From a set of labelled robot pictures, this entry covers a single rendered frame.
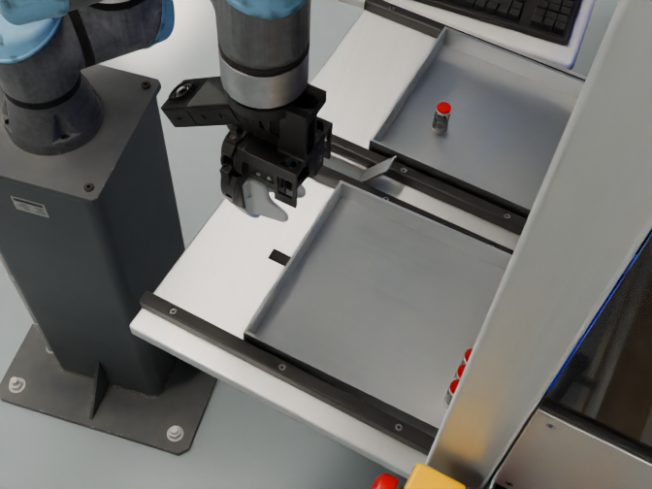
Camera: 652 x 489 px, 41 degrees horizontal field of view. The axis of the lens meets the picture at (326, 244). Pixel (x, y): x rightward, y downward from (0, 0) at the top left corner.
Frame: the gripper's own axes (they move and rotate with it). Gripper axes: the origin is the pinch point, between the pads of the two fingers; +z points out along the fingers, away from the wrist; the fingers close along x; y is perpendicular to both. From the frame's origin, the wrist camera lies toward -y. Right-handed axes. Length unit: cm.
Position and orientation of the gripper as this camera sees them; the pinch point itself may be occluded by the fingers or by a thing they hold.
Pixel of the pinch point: (251, 204)
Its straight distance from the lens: 92.1
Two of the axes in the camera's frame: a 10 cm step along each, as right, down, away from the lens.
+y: 8.8, 4.2, -2.2
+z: -0.4, 5.4, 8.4
